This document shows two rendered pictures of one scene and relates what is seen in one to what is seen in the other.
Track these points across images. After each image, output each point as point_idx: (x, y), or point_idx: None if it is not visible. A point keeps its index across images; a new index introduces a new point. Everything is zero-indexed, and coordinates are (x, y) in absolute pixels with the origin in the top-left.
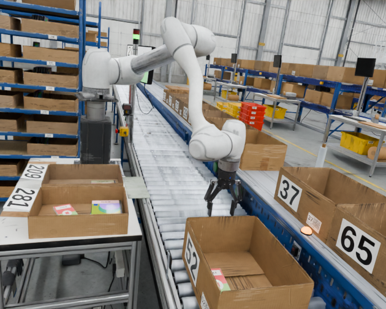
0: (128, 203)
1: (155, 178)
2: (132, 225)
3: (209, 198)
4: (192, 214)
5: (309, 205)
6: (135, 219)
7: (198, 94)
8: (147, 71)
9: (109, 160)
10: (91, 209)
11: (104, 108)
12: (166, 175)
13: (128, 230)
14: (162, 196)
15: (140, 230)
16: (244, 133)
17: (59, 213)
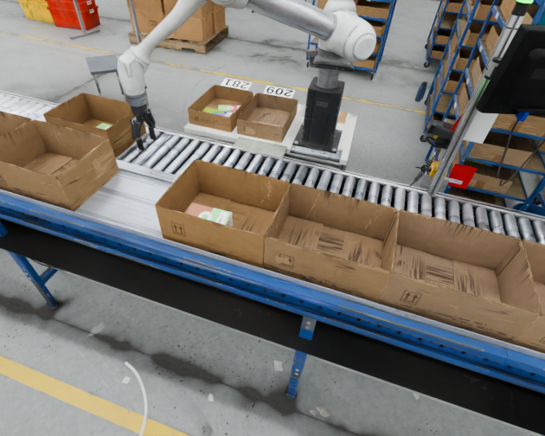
0: (230, 135)
1: (275, 166)
2: (197, 127)
3: (152, 125)
4: (188, 159)
5: (63, 139)
6: (203, 131)
7: (155, 28)
8: (309, 34)
9: (304, 130)
10: (219, 110)
11: (323, 74)
12: (281, 178)
13: (192, 125)
14: (231, 155)
15: (188, 128)
16: (117, 67)
17: (232, 105)
